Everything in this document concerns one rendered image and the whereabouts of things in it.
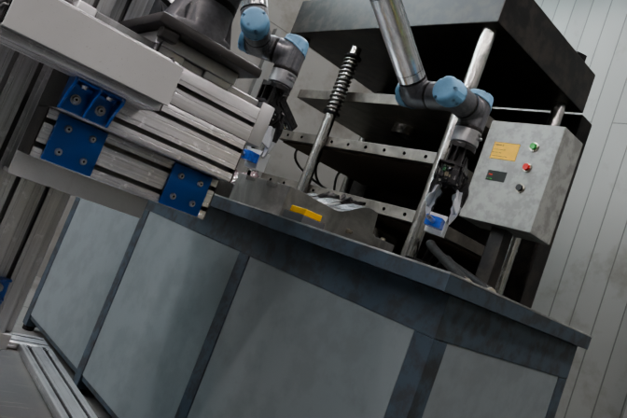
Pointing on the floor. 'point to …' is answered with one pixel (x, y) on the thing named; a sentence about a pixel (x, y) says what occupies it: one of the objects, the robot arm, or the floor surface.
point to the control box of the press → (519, 188)
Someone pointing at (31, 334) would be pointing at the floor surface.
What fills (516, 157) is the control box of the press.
